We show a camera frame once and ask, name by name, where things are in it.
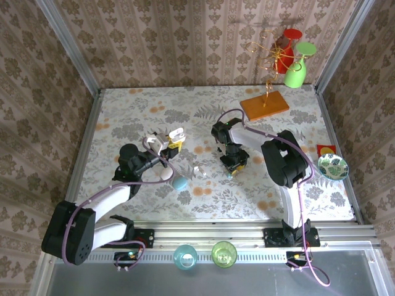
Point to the aluminium table side rail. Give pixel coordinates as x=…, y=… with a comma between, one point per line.
x=87, y=135
x=329, y=123

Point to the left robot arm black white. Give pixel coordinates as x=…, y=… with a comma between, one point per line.
x=108, y=197

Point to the blue translucent cup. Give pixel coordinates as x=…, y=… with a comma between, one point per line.
x=185, y=257

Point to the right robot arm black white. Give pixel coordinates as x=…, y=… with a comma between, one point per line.
x=287, y=160

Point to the grey metal panel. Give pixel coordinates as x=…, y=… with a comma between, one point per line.
x=216, y=280

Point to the green plastic wine glass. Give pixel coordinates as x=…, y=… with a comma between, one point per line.
x=294, y=78

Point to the red packet yellow circle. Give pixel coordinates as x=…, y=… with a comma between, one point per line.
x=321, y=148

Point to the leaf patterned bowl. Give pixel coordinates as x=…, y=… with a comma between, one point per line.
x=333, y=166

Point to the aluminium mounting rail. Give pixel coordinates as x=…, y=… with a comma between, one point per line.
x=210, y=234

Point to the aluminium frame post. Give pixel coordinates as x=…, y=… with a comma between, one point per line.
x=342, y=43
x=66, y=43

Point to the white earbud charging case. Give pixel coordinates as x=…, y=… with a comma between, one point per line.
x=177, y=134
x=166, y=174

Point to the red plastic wine glass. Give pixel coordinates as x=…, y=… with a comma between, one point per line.
x=292, y=33

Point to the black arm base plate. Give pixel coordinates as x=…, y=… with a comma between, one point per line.
x=273, y=237
x=145, y=237

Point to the small black circuit board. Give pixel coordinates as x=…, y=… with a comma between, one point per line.
x=128, y=256
x=297, y=257

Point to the blue silicone earbud case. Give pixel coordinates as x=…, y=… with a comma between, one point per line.
x=179, y=183

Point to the green translucent cup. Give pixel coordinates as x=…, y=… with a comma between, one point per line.
x=224, y=254

